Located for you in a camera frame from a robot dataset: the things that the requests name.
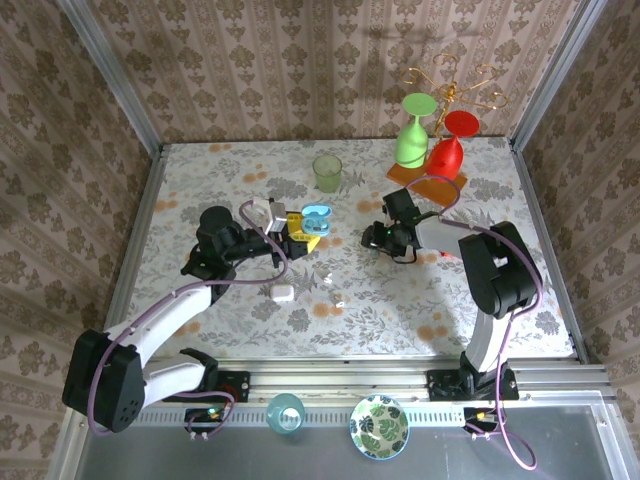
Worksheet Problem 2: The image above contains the blue earbud charging case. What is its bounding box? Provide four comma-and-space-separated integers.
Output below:
301, 203, 334, 237

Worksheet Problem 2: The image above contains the green translucent cup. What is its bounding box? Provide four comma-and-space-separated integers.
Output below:
312, 154, 344, 194

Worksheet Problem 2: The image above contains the red plastic wine glass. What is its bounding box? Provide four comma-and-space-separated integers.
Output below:
424, 109, 480, 181

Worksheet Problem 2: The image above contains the floral table cloth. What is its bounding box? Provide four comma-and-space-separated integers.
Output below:
123, 138, 575, 359

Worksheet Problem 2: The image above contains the green plastic wine glass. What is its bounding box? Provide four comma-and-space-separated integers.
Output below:
394, 92, 437, 169

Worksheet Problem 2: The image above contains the teal glass cup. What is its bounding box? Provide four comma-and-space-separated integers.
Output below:
264, 393, 306, 436

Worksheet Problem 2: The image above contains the leaf pattern bowl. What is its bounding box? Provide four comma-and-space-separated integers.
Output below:
348, 394, 410, 459

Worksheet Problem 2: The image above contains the grey metal shelf panel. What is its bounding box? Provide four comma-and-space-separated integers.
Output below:
74, 404, 619, 480

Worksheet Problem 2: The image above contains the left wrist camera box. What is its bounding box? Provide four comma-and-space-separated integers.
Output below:
249, 197, 287, 235

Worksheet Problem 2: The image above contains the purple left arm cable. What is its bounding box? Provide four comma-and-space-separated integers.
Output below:
85, 199, 291, 442

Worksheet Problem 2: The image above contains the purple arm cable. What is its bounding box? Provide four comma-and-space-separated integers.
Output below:
85, 199, 291, 442
403, 174, 546, 474

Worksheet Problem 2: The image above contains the orange rack base plate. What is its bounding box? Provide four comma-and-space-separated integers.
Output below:
385, 162, 470, 204

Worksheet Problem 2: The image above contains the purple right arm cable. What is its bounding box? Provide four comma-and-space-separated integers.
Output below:
403, 174, 546, 474

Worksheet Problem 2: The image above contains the aluminium table side rail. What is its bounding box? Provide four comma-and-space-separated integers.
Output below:
94, 144, 167, 369
508, 135, 591, 364

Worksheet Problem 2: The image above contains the aluminium rail under arm bases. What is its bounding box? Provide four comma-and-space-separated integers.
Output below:
69, 355, 615, 404

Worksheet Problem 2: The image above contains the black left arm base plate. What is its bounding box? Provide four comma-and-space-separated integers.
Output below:
162, 369, 251, 404

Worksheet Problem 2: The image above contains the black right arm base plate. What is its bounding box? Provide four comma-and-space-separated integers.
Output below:
427, 367, 521, 401

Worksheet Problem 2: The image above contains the gold wire glass rack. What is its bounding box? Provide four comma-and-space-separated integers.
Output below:
399, 52, 509, 139

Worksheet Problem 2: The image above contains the slotted grey cable duct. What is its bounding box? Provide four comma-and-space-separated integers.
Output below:
139, 405, 469, 427

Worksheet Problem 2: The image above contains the aluminium corner post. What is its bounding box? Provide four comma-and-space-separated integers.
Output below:
512, 0, 610, 146
55, 0, 164, 147

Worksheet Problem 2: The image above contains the aluminium shelf frame bar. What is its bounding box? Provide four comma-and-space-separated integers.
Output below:
47, 414, 89, 480
592, 397, 634, 480

